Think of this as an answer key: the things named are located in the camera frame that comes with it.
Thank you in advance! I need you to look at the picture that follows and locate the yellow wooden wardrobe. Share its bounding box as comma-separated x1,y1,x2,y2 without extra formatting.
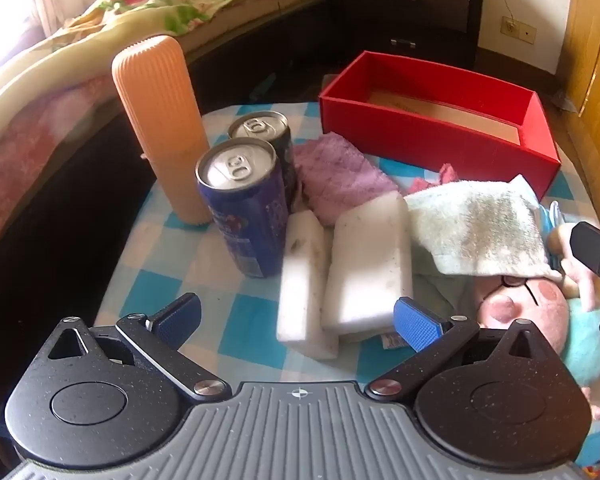
562,0,600,226

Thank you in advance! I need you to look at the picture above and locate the narrow white sponge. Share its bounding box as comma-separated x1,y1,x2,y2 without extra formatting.
275,211,341,360

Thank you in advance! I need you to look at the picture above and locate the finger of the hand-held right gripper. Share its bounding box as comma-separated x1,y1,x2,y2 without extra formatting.
569,221,600,347

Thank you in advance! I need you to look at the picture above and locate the wall outlet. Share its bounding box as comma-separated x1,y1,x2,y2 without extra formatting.
501,16,537,45

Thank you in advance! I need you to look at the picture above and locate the blue drink can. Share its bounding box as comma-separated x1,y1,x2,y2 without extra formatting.
195,137,290,279

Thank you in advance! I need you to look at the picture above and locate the pink plush toy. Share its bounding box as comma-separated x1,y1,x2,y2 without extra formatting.
460,200,600,423

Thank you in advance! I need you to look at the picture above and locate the purple cloth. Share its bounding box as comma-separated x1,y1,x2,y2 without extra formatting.
292,131,401,226

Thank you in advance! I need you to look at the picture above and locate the pale green towel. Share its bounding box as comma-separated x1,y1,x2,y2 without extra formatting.
404,174,563,281

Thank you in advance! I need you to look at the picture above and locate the beige plush toy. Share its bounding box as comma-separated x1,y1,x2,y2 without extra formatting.
547,224,598,311

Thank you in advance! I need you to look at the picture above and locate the dark pink knitted cloth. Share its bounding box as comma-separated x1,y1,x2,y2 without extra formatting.
412,162,461,193

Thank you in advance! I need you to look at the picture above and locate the red box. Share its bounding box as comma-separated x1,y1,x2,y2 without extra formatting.
319,51,562,202

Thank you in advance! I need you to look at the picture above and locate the orange ribbed cylinder container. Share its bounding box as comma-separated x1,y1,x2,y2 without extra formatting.
111,35,216,225

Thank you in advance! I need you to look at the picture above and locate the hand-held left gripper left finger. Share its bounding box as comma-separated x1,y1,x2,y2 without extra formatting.
46,292,232,403

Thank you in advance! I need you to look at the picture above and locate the wide white sponge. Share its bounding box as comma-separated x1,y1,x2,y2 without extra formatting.
321,192,415,336

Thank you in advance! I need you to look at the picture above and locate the dark wooden nightstand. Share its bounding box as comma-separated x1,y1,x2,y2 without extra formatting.
325,0,486,68

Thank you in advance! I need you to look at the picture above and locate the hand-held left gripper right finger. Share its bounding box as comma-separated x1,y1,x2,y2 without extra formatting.
364,296,561,403

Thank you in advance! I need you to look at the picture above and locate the dark wooden bed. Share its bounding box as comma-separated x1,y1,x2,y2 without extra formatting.
0,0,331,271

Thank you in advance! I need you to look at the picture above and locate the dark drink can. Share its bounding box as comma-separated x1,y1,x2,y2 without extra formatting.
228,111,297,211

